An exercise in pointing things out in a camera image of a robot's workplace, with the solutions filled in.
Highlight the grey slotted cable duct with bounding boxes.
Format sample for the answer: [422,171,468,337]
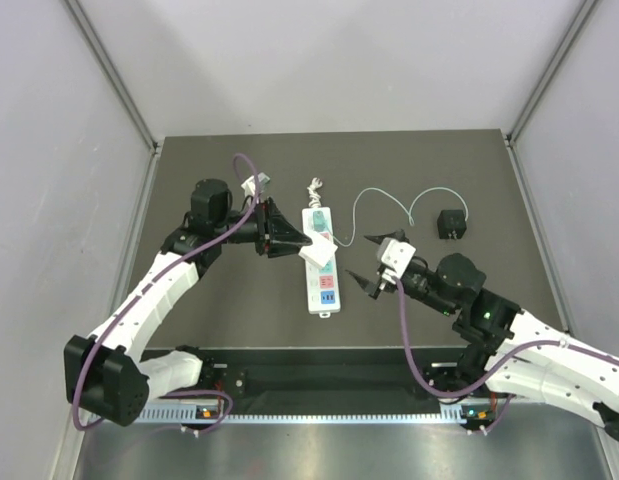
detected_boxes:
[88,403,495,425]

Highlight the black cube power adapter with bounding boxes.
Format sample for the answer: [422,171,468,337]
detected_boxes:
[436,209,467,240]

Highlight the aluminium frame post right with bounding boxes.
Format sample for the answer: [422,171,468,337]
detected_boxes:
[503,0,601,148]

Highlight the white power strip coloured sockets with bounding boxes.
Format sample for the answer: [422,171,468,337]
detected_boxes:
[302,207,341,319]

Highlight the teal charging cable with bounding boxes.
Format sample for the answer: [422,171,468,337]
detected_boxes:
[328,187,471,249]

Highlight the white square charger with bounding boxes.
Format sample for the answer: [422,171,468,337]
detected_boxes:
[298,231,338,269]

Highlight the aluminium frame post left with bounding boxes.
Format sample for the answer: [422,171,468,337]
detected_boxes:
[61,0,159,153]

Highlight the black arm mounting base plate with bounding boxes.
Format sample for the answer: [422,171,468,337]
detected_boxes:
[157,347,490,404]

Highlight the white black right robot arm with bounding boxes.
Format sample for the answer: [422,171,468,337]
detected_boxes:
[354,230,619,442]

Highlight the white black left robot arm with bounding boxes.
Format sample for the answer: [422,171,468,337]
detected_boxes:
[63,179,312,430]

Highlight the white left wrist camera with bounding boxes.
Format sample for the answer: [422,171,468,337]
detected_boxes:
[241,172,271,198]

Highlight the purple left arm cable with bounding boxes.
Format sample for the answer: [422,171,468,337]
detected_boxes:
[71,153,263,431]

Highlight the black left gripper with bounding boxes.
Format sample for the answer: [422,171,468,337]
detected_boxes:
[214,196,311,258]

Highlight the aluminium frame post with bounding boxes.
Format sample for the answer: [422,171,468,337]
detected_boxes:
[503,0,601,148]
[61,0,159,153]

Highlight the teal USB charger plug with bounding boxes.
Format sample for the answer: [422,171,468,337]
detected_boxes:
[312,210,329,233]

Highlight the white coiled power strip cord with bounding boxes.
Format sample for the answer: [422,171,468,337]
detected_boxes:
[303,175,325,210]

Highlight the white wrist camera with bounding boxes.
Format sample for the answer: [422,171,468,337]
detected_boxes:
[377,239,416,273]
[241,172,271,198]

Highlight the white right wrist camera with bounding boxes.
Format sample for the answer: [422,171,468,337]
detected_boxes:
[377,239,416,273]

